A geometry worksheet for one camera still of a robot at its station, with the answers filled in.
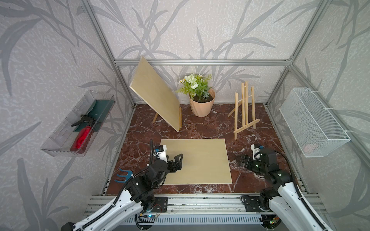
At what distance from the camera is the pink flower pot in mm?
1009

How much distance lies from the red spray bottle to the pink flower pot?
604mm

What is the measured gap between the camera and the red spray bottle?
564mm
